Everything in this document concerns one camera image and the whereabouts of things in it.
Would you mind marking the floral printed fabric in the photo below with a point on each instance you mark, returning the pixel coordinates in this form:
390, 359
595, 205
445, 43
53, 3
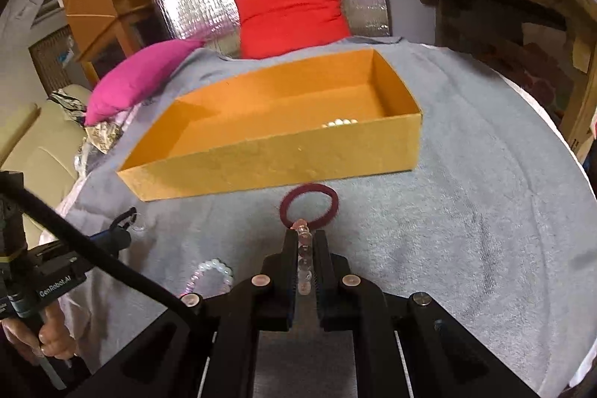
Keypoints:
545, 71

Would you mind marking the woven panel with wooden frame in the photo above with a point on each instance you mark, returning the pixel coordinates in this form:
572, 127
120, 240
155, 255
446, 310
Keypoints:
49, 62

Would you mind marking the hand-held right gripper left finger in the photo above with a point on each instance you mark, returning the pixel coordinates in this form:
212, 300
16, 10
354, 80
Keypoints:
284, 267

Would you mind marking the red pillow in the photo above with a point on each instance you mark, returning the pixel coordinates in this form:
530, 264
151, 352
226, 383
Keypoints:
289, 20

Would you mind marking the person's left hand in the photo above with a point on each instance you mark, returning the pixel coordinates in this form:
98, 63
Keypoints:
51, 335

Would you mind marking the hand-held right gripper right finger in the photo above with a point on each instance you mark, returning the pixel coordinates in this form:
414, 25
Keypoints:
324, 267

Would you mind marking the orange cardboard box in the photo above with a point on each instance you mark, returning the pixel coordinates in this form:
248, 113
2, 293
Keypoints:
280, 165

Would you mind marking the crumpled patterned cloth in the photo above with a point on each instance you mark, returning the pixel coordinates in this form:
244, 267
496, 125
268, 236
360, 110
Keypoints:
105, 134

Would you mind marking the magenta pillow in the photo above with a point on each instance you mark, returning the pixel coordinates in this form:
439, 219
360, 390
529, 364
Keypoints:
135, 81

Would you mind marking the maroon velvet bangle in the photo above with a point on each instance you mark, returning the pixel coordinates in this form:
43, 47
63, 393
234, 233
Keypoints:
310, 187

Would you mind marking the cream sofa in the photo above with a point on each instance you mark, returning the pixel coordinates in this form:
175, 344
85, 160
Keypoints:
37, 155

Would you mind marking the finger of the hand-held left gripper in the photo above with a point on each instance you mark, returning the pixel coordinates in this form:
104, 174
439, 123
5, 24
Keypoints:
114, 237

